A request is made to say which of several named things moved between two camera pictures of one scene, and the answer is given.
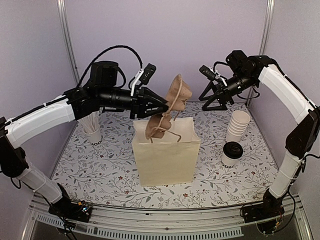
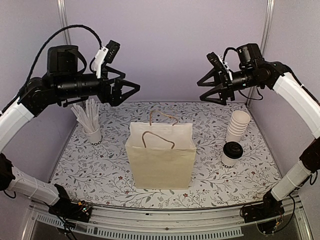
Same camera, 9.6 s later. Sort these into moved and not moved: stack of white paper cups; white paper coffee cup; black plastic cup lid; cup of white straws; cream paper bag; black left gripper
Moved: black left gripper; cream paper bag
Not moved: white paper coffee cup; cup of white straws; stack of white paper cups; black plastic cup lid
